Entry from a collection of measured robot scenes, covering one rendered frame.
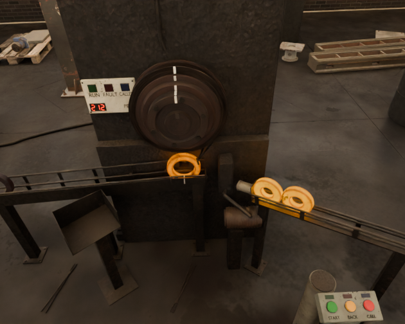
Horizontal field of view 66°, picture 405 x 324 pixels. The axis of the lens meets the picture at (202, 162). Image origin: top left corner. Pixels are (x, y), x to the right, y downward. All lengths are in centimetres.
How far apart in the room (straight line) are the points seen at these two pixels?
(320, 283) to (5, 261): 206
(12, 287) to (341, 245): 224
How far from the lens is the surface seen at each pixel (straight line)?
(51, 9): 424
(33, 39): 644
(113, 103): 166
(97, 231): 172
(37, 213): 286
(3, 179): 206
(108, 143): 180
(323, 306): 147
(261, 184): 164
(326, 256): 237
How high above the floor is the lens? 187
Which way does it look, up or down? 39 degrees down
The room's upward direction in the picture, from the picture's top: 2 degrees counter-clockwise
